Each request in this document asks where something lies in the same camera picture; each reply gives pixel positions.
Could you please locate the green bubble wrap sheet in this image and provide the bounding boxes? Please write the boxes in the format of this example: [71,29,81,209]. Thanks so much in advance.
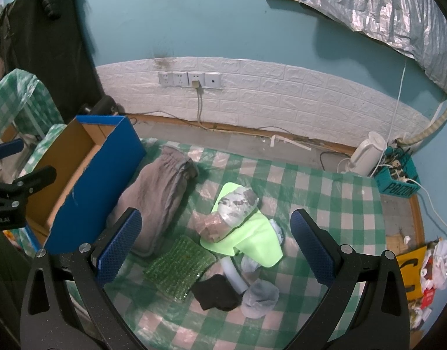
[143,235,216,302]

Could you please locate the black cloth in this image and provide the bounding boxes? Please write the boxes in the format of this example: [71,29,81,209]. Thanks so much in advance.
[191,274,241,312]

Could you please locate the white blue plastic bag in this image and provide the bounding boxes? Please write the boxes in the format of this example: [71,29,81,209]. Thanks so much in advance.
[241,219,284,273]

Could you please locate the green checkered covered chair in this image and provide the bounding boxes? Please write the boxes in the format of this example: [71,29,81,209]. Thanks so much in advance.
[0,69,67,175]

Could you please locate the green checkered plastic tablecloth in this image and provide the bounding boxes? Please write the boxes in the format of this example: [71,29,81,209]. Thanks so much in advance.
[106,142,386,349]

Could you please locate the neon green foam sheet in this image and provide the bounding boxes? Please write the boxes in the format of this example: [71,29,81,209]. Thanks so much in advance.
[200,183,283,268]

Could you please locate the grey cap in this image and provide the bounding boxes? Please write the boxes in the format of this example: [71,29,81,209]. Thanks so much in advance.
[241,279,280,319]

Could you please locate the grey folded pants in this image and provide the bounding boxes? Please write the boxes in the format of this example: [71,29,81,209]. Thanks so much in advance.
[106,146,198,258]

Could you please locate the blue cardboard box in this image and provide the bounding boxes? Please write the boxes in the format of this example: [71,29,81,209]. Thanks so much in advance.
[23,115,146,254]

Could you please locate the yellow sign board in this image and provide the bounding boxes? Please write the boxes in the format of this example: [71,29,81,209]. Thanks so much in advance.
[396,246,427,301]

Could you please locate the teal plastic basket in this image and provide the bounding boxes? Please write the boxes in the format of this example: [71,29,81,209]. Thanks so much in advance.
[373,146,420,198]

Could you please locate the camouflage wrapped bundle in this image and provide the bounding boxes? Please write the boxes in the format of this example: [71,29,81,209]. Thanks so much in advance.
[193,186,259,243]

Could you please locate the white electric kettle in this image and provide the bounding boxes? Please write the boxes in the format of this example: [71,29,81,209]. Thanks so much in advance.
[345,131,387,176]

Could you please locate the white plastic bag pile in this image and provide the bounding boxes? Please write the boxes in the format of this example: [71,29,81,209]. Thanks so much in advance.
[420,239,447,292]

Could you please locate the white trim strip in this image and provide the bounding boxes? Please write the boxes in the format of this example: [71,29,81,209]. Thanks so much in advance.
[270,134,312,151]

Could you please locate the black hanging jacket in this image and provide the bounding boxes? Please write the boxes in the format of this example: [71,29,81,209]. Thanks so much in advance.
[0,0,104,123]

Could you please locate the silver foil sheet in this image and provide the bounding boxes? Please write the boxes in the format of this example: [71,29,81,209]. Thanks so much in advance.
[299,0,447,94]

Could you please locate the white charging cable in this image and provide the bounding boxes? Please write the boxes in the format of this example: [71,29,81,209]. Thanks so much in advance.
[369,57,447,241]

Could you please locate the beige corrugated hose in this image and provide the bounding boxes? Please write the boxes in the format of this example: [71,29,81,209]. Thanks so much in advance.
[396,80,447,147]

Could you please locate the white wall socket strip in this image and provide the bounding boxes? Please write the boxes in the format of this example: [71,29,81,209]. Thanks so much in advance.
[159,71,222,89]

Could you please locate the grey plug and cable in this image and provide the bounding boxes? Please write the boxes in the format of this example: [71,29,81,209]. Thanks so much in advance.
[191,80,210,130]

